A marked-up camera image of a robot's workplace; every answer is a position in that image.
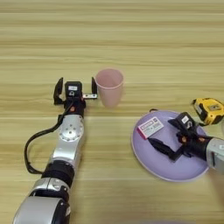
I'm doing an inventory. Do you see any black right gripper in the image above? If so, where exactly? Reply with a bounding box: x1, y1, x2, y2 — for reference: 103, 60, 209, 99
147, 118, 212, 162

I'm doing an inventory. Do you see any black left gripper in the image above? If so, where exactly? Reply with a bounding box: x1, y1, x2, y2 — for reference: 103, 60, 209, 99
52, 76, 99, 120

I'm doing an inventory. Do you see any small white pink card box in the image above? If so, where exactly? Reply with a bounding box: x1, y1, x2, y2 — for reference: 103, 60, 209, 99
136, 115, 165, 140

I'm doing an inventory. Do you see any lilac round plate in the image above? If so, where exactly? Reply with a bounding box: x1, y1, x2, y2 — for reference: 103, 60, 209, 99
130, 109, 211, 183

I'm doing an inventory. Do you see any pink plastic cup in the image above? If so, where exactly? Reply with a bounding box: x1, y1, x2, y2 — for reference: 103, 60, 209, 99
94, 67, 125, 109

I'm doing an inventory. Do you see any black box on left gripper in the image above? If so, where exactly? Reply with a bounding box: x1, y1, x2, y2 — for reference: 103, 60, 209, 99
64, 80, 83, 100

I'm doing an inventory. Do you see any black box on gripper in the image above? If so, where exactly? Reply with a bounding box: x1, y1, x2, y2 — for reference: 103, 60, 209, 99
64, 80, 83, 100
174, 111, 197, 133

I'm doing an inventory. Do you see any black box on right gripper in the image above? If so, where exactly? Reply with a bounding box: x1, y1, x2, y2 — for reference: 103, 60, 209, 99
174, 111, 197, 133

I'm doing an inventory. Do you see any yellow black tape measure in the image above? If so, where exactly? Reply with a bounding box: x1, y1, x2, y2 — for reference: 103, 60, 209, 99
191, 97, 224, 126

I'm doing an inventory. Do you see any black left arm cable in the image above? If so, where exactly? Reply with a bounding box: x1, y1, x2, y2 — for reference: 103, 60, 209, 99
24, 104, 74, 176

